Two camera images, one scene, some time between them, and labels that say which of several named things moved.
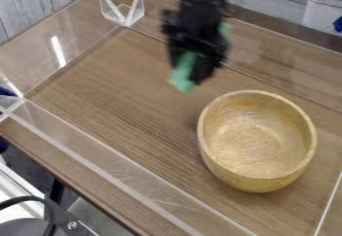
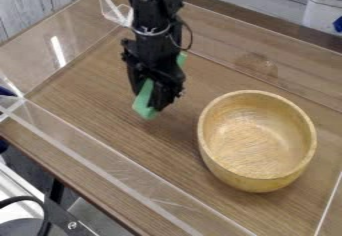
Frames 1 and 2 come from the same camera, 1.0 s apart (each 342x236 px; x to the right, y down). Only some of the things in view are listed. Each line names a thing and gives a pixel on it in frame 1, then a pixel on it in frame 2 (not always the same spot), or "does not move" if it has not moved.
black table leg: [56, 191] does not move
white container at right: [321, 11] does not move
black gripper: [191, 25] to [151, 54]
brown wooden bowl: [256, 139] does not move
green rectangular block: [182, 74] to [140, 104]
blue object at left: [4, 91] does not move
